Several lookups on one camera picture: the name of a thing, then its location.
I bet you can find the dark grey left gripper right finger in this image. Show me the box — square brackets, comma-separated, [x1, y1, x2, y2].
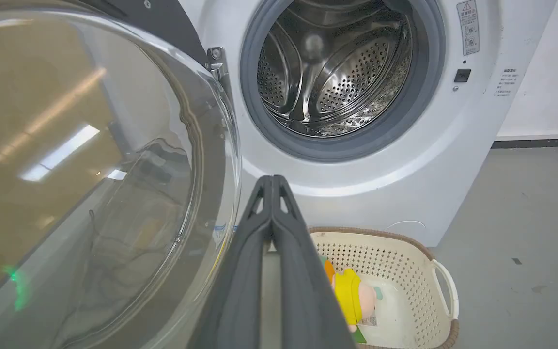
[271, 175, 356, 349]

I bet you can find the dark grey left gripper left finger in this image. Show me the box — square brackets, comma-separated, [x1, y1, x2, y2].
[188, 175, 274, 349]

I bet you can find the glass washing machine door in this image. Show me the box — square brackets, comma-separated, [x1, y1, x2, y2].
[0, 0, 242, 349]

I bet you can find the white front-load washing machine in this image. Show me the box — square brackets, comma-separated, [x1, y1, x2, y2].
[178, 0, 558, 248]

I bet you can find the yellow plush doll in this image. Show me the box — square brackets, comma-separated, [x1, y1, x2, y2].
[323, 258, 377, 335]

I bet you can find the cream perforated laundry basket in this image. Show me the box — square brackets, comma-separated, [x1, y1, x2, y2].
[308, 226, 460, 349]

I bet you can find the warning sticker label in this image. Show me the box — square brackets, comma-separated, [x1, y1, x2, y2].
[456, 0, 481, 56]

